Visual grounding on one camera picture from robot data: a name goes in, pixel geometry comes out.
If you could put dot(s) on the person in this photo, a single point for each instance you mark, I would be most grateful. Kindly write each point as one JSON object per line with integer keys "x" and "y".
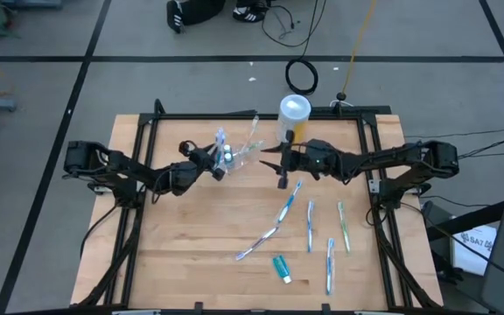
{"x": 199, "y": 11}

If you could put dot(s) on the white printed paper sheet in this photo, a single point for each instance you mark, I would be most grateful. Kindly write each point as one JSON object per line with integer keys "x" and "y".
{"x": 473, "y": 249}

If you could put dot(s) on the black table edge clamp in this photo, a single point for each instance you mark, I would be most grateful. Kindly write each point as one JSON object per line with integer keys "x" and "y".
{"x": 198, "y": 307}
{"x": 325, "y": 308}

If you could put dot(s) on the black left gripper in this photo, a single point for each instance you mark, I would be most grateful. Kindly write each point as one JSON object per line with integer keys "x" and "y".
{"x": 201, "y": 162}

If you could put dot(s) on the white yellow wipes canister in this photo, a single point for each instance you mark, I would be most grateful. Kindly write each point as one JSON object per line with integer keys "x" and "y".
{"x": 293, "y": 114}

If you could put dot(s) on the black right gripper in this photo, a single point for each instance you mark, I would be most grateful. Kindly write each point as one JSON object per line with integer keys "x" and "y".
{"x": 302, "y": 159}

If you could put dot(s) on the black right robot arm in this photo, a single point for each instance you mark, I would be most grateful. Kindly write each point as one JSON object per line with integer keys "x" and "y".
{"x": 387, "y": 155}

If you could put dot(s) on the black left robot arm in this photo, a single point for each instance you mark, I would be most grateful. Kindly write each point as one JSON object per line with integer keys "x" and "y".
{"x": 138, "y": 172}

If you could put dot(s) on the clear plastic toothbrush holder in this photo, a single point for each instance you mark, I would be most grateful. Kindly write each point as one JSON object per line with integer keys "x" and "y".
{"x": 241, "y": 162}

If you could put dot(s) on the black metal beam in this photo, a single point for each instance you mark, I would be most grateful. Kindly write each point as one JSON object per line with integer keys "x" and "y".
{"x": 475, "y": 217}

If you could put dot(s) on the purple white toothbrush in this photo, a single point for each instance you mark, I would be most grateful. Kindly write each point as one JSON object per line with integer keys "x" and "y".
{"x": 256, "y": 242}
{"x": 252, "y": 127}

